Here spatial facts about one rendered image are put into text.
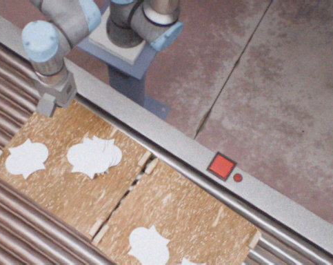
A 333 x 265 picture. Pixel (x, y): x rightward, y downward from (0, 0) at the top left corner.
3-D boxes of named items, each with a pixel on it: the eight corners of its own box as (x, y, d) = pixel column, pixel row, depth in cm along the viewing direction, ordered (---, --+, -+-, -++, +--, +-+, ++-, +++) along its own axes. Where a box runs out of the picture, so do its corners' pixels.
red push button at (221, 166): (217, 155, 132) (218, 154, 131) (233, 165, 131) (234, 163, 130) (208, 169, 131) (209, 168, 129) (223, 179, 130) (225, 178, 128)
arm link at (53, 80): (54, 82, 93) (23, 67, 94) (57, 91, 98) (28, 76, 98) (69, 57, 95) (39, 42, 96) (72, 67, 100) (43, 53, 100)
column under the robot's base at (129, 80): (116, 79, 238) (107, -28, 154) (171, 108, 234) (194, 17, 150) (84, 130, 229) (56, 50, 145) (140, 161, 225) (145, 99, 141)
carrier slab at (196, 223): (156, 157, 131) (156, 156, 129) (260, 231, 125) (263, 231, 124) (92, 243, 123) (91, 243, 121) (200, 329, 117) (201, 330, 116)
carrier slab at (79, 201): (55, 88, 136) (54, 86, 134) (153, 153, 131) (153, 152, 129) (-12, 169, 128) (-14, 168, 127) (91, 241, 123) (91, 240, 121)
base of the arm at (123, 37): (117, 5, 148) (116, -15, 139) (153, 23, 147) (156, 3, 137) (98, 37, 144) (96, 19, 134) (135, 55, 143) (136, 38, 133)
